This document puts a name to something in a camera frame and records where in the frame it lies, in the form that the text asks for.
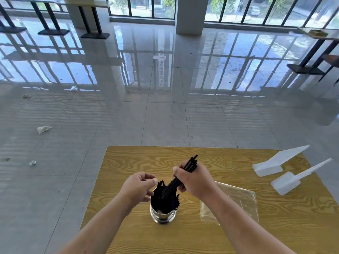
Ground clear plastic bag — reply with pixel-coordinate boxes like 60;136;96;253
200;181;260;226

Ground narrow white plastic stand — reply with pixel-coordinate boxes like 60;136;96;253
270;158;333;196

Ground black framed window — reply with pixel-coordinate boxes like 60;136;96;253
204;0;339;29
106;0;177;19

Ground wide white plastic stand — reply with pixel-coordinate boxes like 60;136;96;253
252;145;310;177

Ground person's left forearm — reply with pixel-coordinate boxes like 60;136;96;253
57;193;133;254

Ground long table with black legs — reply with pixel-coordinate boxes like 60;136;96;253
0;0;70;36
63;0;112;40

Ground dark dining chair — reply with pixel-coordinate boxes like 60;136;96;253
319;54;339;85

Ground steel cylindrical holder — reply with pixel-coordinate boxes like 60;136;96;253
149;190;177;225

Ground person's left hand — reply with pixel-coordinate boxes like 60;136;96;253
118;171;159;209

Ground wooden table with black pedestal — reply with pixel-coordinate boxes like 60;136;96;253
286;26;339;76

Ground person's right hand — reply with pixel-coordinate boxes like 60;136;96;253
172;161;219;201

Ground bunch of black straws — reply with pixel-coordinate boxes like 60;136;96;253
152;155;198;213

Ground person's right forearm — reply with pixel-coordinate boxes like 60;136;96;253
202;186;297;254

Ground small wooden tray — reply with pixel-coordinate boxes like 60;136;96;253
309;29;329;38

